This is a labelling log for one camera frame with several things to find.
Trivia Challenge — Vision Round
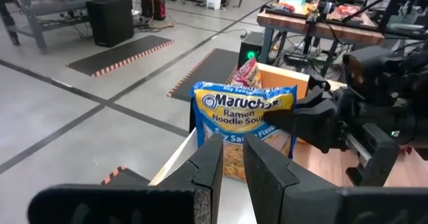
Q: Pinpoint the red and black box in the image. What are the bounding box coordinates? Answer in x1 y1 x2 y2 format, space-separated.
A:
140 0 167 21

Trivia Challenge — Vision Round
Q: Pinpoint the grey metal bench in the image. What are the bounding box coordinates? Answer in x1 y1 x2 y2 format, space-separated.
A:
0 0 113 55

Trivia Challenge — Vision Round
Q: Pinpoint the orange plastic bin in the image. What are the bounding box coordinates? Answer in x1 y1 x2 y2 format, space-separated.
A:
230 62 311 101

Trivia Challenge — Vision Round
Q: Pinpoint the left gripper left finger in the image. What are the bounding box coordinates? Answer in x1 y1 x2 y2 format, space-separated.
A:
28 132 224 224

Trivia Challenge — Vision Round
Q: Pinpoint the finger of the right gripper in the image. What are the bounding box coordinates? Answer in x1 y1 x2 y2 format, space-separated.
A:
306 73 336 95
263 86 342 154

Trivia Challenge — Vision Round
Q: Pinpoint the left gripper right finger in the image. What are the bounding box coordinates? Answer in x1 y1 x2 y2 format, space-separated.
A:
243 132 428 224

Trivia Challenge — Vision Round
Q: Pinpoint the black metal table frame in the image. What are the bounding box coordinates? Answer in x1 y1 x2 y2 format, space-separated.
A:
259 25 338 78

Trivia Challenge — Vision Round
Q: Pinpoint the black computer with green light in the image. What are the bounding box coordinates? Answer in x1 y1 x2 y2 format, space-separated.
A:
237 31 265 68

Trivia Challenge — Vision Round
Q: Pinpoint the red Maruchan noodle pack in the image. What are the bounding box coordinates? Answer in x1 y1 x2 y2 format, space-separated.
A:
229 57 263 90

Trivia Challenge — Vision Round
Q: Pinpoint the black floor cabinet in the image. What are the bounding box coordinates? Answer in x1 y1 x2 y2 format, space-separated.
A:
86 0 135 48

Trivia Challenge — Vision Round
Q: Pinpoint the blue Maruchan noodle pack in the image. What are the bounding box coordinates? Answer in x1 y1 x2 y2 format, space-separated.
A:
193 81 298 96
192 89 298 182

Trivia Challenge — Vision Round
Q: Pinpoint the wooden workbench with clutter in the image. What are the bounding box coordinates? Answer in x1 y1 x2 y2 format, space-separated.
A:
256 3 385 47

